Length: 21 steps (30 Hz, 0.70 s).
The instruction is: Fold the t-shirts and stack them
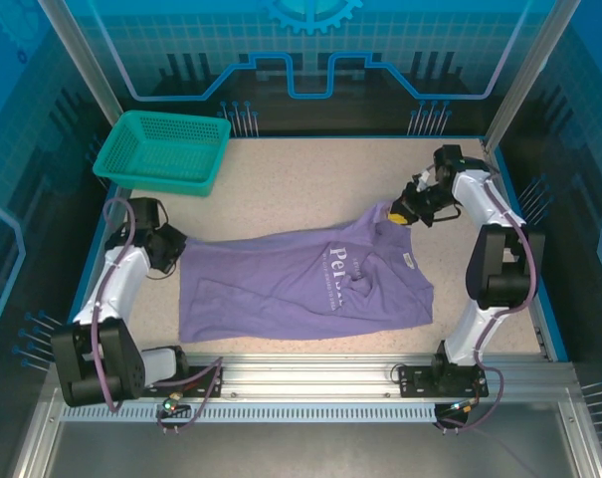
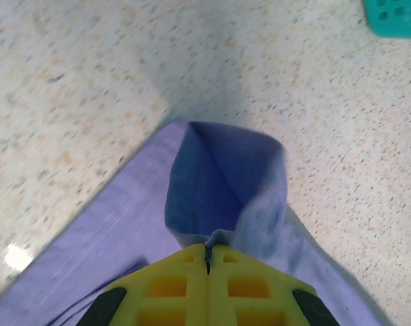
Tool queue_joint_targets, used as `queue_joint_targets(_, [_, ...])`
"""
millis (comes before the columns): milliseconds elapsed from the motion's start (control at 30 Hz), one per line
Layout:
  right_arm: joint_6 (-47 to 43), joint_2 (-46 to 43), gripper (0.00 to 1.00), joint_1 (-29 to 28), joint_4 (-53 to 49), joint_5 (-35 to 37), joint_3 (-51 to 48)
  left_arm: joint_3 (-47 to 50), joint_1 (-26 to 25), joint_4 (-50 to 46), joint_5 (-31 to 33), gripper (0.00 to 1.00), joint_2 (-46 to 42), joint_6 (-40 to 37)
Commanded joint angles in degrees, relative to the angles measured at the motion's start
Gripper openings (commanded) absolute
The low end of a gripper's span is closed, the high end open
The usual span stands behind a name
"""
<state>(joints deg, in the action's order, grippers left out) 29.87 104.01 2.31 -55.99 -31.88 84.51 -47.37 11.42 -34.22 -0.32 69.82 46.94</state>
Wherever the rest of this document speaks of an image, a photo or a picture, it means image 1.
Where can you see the purple printed t-shirt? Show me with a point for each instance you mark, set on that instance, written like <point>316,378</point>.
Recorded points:
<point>280,289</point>

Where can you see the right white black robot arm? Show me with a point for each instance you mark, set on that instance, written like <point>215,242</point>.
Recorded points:
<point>499,259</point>

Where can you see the green plastic basket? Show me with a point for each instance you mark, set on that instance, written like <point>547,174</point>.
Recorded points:
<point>166,159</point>

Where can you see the small connector with green light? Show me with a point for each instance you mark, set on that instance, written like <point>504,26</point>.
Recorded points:
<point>171,403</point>
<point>462,407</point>

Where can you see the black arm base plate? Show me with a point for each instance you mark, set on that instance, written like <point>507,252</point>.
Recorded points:
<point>415,381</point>
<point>203,381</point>

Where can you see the aluminium frame post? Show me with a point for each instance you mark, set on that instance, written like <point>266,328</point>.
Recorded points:
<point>81,55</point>
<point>524,74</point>

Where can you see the aluminium front rail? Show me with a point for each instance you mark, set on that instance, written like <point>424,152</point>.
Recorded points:
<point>305,373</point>

